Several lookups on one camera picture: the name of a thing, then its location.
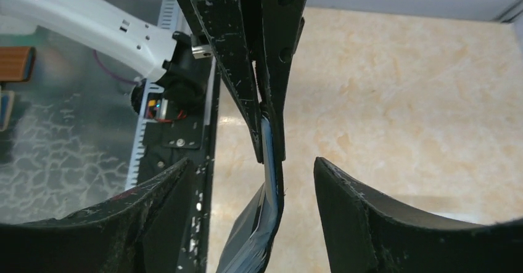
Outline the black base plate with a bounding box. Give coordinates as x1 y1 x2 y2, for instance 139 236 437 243
136 58 220 272

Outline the black leather card holder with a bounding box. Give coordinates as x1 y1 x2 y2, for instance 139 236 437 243
216 116 286 273

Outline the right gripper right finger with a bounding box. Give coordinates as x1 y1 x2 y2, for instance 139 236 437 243
314 157 522 272

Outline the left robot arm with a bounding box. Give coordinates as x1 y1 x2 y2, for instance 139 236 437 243
1 0 307 162

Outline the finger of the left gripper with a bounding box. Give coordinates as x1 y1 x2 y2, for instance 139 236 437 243
178 0 263 163
245 0 307 161

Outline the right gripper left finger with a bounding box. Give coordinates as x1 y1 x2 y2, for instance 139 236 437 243
1 177 174 272

